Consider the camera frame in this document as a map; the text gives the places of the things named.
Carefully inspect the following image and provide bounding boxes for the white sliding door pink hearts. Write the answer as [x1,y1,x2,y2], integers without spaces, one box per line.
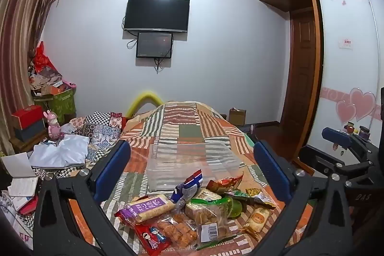
[306,0,384,155]

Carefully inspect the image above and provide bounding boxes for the red plastic bag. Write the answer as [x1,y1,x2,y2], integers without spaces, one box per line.
[33,42,57,72]

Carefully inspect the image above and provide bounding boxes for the pink bunny toy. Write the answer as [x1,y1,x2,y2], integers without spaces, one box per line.
[43,110,65,141]

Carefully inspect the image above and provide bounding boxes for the red orange snack packet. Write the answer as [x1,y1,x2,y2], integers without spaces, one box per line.
[205,173,244,195]

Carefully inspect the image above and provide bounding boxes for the red box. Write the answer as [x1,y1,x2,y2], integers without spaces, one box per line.
[11,105,45,131]

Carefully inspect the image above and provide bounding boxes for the cream biscuit packet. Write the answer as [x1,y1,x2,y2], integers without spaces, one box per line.
[241,205,270,237]

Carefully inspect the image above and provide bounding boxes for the red cartoon snack packet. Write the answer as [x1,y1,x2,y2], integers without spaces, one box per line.
[133,221,173,256]

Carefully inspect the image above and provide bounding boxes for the yellow foam arch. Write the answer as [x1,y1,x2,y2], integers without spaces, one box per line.
[126,90,164,119]

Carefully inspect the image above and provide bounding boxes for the red booklet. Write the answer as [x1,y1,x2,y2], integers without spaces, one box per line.
[18,196,38,215]

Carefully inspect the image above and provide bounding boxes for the small cardboard box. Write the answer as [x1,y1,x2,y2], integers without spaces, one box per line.
[228,107,247,126]

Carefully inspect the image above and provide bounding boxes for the purple cracker packet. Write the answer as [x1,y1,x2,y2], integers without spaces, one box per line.
[115,194,176,225]

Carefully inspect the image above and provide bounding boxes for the clear bread packet green label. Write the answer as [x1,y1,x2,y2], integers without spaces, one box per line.
[184,188,237,244]

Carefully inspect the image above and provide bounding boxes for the open white notebook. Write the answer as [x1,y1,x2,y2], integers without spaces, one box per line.
[1,152,39,197]

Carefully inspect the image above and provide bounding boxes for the brown wooden door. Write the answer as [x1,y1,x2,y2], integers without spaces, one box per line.
[280,8,319,131]

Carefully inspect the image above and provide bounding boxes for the small black wall monitor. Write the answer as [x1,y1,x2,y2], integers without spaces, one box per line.
[136,32,174,59]

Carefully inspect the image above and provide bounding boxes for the brown striped curtain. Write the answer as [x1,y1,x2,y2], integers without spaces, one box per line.
[0,0,65,155]

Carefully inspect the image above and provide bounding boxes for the grey box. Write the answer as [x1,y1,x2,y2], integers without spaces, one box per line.
[13,121,46,143]

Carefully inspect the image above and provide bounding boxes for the black wall television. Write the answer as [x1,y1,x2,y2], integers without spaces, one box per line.
[124,0,190,34]

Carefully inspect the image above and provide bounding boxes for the checkered patchwork quilt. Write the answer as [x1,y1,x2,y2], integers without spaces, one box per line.
[30,111,126,179]

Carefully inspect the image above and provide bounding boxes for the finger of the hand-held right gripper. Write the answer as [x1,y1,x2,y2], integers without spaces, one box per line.
[298,145,374,181]
[322,127,379,166]

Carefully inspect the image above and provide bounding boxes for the green pea packet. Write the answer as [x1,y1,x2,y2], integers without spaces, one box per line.
[223,196,243,220]

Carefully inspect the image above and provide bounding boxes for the yellow green snack packet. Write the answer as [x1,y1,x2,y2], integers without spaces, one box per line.
[225,188,276,208]

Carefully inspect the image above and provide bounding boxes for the striped patchwork blanket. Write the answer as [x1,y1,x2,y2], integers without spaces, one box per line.
[66,101,315,256]

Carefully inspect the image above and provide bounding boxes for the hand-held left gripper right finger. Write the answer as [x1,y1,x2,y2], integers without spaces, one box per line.
[253,140,353,256]

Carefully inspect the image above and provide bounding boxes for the clear packet orange snacks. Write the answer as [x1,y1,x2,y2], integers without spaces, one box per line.
[156,212,198,250]

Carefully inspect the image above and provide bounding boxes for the clear plastic container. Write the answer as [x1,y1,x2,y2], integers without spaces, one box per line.
[146,140,245,193]

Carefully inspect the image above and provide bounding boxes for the blue white snack bag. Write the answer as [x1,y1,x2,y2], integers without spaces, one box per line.
[172,169,204,204]

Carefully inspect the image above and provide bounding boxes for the white cloth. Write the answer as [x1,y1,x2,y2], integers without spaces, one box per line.
[29,134,90,168]

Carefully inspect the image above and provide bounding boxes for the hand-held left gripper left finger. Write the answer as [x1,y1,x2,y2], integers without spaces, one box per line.
[33,140,141,256]

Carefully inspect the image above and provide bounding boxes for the green box with clutter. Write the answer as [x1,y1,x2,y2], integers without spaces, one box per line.
[28,61,77,96]

